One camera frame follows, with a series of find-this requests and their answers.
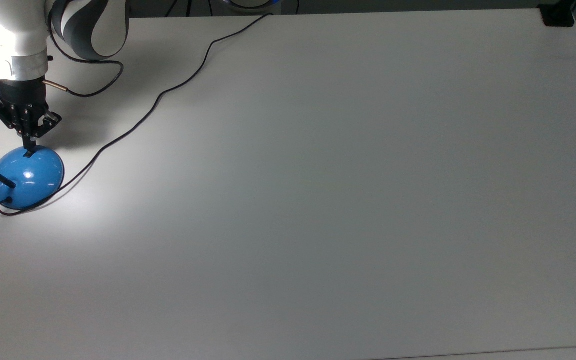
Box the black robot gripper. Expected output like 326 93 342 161
0 79 63 153

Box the black table clamp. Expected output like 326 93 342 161
537 0 576 28

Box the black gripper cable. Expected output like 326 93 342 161
43 20 125 99

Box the black lamp power cable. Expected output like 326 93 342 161
0 13 274 217

